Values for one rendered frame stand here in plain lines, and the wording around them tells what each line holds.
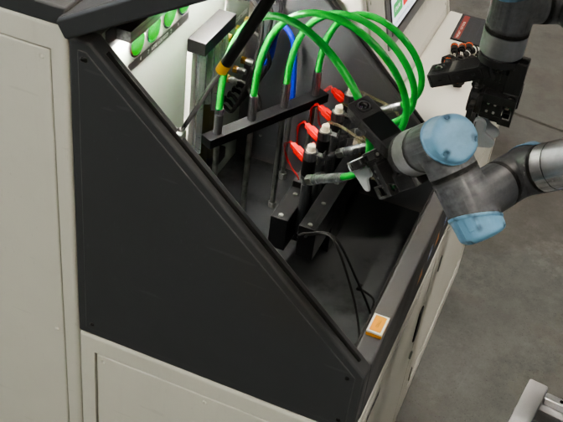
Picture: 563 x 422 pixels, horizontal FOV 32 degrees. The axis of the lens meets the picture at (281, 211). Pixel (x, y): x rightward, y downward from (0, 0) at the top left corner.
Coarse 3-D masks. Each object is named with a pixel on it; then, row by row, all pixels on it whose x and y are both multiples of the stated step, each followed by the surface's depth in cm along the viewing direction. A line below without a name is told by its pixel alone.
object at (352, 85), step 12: (300, 24) 171; (312, 36) 170; (228, 48) 187; (324, 48) 169; (336, 60) 168; (348, 72) 168; (348, 84) 168; (360, 96) 168; (216, 108) 197; (372, 144) 170
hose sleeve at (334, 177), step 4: (336, 172) 180; (340, 172) 179; (312, 176) 185; (316, 176) 184; (320, 176) 183; (324, 176) 182; (328, 176) 181; (332, 176) 180; (336, 176) 179; (312, 180) 184; (316, 180) 184; (320, 180) 183; (324, 180) 182; (328, 180) 181; (332, 180) 180; (336, 180) 180; (340, 180) 179
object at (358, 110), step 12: (348, 108) 163; (360, 108) 162; (372, 108) 162; (360, 120) 161; (372, 120) 161; (384, 120) 161; (372, 132) 159; (384, 132) 160; (396, 132) 160; (384, 144) 158; (384, 156) 159
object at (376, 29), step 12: (336, 12) 193; (348, 12) 193; (312, 24) 197; (372, 24) 192; (300, 36) 199; (384, 36) 192; (396, 48) 193; (288, 60) 204; (288, 72) 205; (408, 72) 194; (288, 84) 207; (288, 96) 209; (396, 120) 202; (360, 132) 206
